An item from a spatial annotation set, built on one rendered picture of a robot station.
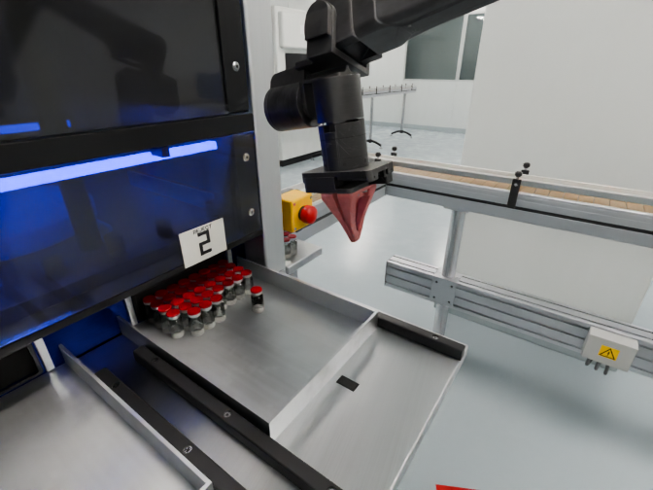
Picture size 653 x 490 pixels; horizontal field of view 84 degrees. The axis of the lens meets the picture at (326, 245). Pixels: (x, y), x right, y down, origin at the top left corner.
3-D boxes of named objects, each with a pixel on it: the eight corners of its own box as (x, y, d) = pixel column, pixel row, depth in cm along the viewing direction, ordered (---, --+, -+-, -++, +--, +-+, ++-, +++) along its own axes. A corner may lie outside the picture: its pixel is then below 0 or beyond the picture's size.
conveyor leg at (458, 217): (419, 367, 162) (443, 204, 129) (427, 356, 169) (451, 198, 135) (438, 376, 158) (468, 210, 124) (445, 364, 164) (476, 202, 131)
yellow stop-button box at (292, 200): (268, 226, 82) (265, 194, 78) (289, 216, 87) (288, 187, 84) (293, 233, 78) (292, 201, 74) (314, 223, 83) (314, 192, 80)
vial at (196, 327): (188, 333, 60) (183, 311, 58) (199, 327, 62) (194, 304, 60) (196, 338, 59) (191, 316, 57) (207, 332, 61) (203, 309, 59)
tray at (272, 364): (121, 333, 61) (116, 316, 59) (239, 269, 80) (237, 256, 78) (271, 443, 43) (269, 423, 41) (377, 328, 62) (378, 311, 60)
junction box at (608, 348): (580, 356, 115) (589, 333, 111) (581, 347, 119) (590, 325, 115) (628, 372, 109) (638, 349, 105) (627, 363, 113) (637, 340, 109)
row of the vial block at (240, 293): (167, 335, 60) (162, 313, 58) (248, 288, 73) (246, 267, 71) (176, 341, 59) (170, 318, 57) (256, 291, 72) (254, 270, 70)
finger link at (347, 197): (339, 230, 55) (330, 167, 52) (382, 233, 51) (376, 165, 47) (312, 246, 50) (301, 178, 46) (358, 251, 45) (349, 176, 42)
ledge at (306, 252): (245, 258, 89) (244, 251, 88) (281, 239, 98) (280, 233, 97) (289, 274, 81) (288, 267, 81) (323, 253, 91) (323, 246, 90)
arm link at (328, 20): (329, -7, 38) (371, 28, 45) (254, 22, 45) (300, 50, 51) (325, 112, 39) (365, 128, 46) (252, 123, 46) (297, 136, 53)
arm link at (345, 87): (341, 62, 38) (367, 63, 43) (292, 75, 43) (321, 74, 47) (349, 130, 41) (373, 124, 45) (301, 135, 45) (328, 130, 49)
